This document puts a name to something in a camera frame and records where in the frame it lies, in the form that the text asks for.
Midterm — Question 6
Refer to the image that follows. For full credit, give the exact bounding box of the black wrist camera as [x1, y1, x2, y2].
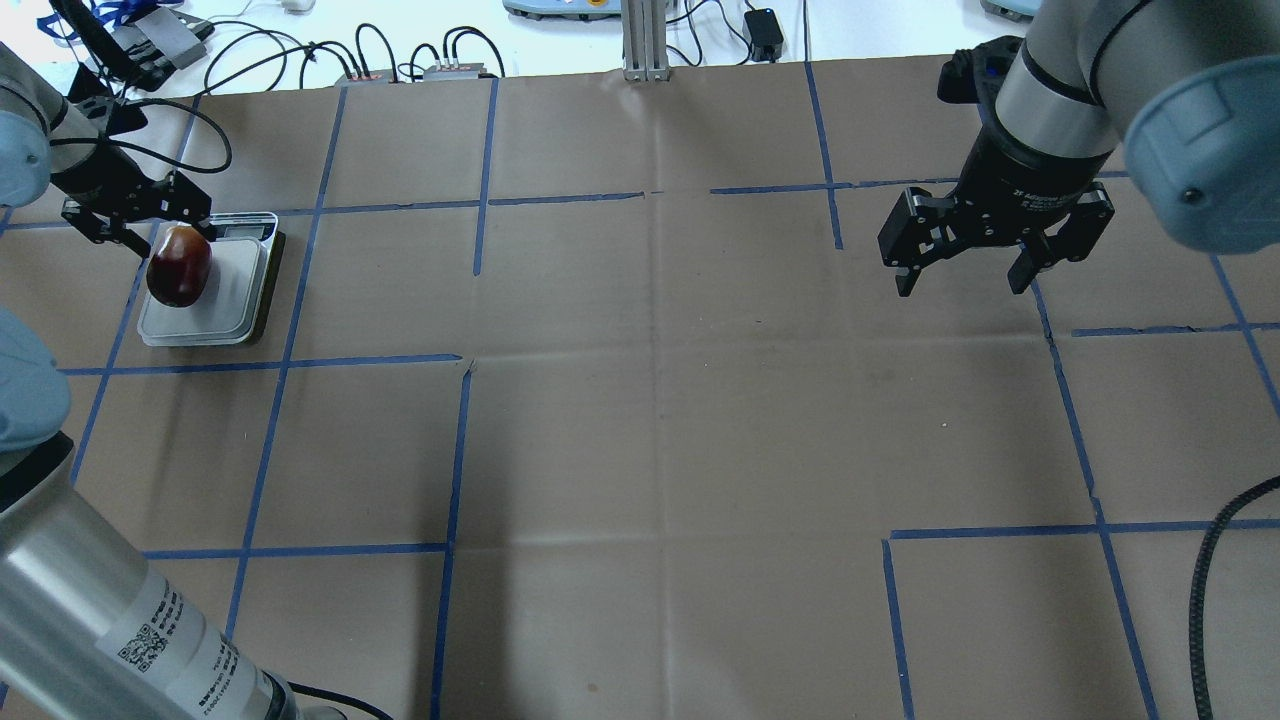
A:
[936, 35, 1024, 113]

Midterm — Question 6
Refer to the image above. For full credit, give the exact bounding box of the black power adapter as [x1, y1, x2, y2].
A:
[742, 6, 785, 63]

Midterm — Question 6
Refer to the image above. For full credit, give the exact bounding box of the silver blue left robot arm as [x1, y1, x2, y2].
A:
[3, 47, 385, 719]

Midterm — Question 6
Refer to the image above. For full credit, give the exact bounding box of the blue teach pendant tablet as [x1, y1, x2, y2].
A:
[500, 0, 623, 22]

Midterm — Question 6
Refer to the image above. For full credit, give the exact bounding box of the aluminium frame post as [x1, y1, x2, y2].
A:
[620, 0, 669, 83]

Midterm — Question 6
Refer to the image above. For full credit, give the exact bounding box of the brown paper table cover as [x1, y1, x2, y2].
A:
[3, 56, 1277, 719]

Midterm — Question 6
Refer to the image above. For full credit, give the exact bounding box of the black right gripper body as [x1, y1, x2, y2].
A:
[905, 128, 1107, 263]

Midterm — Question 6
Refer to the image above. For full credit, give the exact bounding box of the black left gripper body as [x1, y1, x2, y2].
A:
[50, 142, 186, 231]

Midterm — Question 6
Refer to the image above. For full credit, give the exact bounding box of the red yellow mango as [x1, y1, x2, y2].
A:
[145, 225, 212, 307]

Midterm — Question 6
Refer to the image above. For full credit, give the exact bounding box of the silver digital kitchen scale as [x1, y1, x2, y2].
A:
[136, 211, 285, 348]

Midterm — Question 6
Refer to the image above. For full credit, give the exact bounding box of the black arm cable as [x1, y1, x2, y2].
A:
[1187, 471, 1280, 720]

